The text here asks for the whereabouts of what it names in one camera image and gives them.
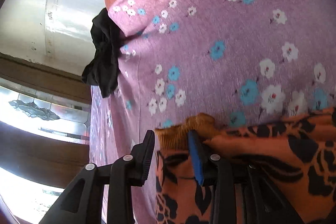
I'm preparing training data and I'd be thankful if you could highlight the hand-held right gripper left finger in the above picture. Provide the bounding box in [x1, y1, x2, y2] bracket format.
[39, 130, 156, 224]

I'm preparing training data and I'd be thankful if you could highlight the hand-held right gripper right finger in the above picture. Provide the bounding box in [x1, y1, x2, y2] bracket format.
[187, 130, 305, 224]

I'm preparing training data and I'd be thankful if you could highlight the purple floral bedsheet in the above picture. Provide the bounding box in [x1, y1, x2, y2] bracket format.
[89, 0, 336, 224]

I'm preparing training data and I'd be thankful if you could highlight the black crumpled garment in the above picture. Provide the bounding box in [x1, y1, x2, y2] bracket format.
[81, 7, 124, 98]

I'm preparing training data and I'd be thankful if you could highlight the orange black floral shirt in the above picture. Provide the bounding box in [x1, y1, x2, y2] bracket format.
[154, 107, 336, 224]

